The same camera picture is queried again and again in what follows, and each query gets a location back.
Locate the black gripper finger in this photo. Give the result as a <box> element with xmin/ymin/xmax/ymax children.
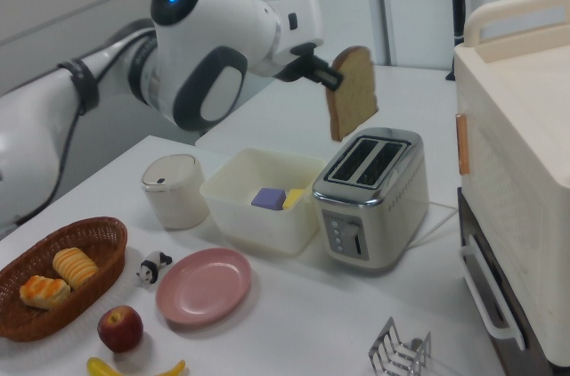
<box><xmin>311</xmin><ymin>56</ymin><xmax>345</xmax><ymax>93</ymax></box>

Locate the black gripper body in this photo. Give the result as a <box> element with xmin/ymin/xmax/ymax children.
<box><xmin>274</xmin><ymin>43</ymin><xmax>321</xmax><ymax>84</ymax></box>

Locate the toasted bread slice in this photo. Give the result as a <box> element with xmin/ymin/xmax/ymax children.
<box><xmin>324</xmin><ymin>45</ymin><xmax>380</xmax><ymax>143</ymax></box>

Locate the pink plate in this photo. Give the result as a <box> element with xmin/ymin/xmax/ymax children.
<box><xmin>154</xmin><ymin>247</ymin><xmax>253</xmax><ymax>327</ymax></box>

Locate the striped yellow bread roll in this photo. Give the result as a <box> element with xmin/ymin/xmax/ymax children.
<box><xmin>52</xmin><ymin>247</ymin><xmax>100</xmax><ymax>290</ymax></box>

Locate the yellow block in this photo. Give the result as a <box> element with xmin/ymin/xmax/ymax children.
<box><xmin>283</xmin><ymin>188</ymin><xmax>309</xmax><ymax>210</ymax></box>

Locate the purple block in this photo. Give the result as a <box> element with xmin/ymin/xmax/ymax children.
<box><xmin>250</xmin><ymin>187</ymin><xmax>286</xmax><ymax>211</ymax></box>

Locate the black pole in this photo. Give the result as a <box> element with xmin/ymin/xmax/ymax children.
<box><xmin>446</xmin><ymin>0</ymin><xmax>467</xmax><ymax>82</ymax></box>

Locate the orange cabinet tab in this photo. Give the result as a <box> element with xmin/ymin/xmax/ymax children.
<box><xmin>454</xmin><ymin>112</ymin><xmax>471</xmax><ymax>176</ymax></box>

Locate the cream and chrome toaster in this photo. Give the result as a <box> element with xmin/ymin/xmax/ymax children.
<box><xmin>311</xmin><ymin>127</ymin><xmax>431</xmax><ymax>277</ymax></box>

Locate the white plastic bin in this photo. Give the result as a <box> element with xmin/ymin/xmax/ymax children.
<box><xmin>199</xmin><ymin>147</ymin><xmax>329</xmax><ymax>257</ymax></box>

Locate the small white lidded canister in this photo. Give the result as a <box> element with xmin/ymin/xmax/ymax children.
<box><xmin>141</xmin><ymin>153</ymin><xmax>210</xmax><ymax>231</ymax></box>

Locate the panda figurine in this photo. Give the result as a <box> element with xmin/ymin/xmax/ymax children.
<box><xmin>135</xmin><ymin>250</ymin><xmax>174</xmax><ymax>286</ymax></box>

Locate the brown wicker basket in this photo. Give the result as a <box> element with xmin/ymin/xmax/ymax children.
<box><xmin>0</xmin><ymin>216</ymin><xmax>129</xmax><ymax>343</ymax></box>

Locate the metal toast rack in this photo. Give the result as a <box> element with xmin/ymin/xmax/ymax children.
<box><xmin>368</xmin><ymin>316</ymin><xmax>433</xmax><ymax>376</ymax></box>

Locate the red apple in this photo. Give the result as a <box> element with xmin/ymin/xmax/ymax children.
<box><xmin>97</xmin><ymin>305</ymin><xmax>145</xmax><ymax>354</ymax></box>

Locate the orange glazed pastry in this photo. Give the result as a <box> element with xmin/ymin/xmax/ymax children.
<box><xmin>19</xmin><ymin>274</ymin><xmax>72</xmax><ymax>310</ymax></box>

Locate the yellow banana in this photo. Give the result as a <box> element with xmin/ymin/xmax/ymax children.
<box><xmin>85</xmin><ymin>356</ymin><xmax>187</xmax><ymax>376</ymax></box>

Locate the white toaster cord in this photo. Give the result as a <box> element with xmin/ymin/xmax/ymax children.
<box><xmin>407</xmin><ymin>200</ymin><xmax>460</xmax><ymax>249</ymax></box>

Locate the cream cabinet with handle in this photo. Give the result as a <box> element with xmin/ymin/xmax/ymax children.
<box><xmin>452</xmin><ymin>0</ymin><xmax>570</xmax><ymax>368</ymax></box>

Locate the black cable strap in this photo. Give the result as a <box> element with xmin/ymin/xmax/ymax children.
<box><xmin>57</xmin><ymin>58</ymin><xmax>100</xmax><ymax>117</ymax></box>

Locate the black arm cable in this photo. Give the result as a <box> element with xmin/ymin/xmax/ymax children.
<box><xmin>0</xmin><ymin>28</ymin><xmax>155</xmax><ymax>233</ymax></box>

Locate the dark oven with white handle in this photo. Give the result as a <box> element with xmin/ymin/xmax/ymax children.
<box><xmin>457</xmin><ymin>187</ymin><xmax>570</xmax><ymax>376</ymax></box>

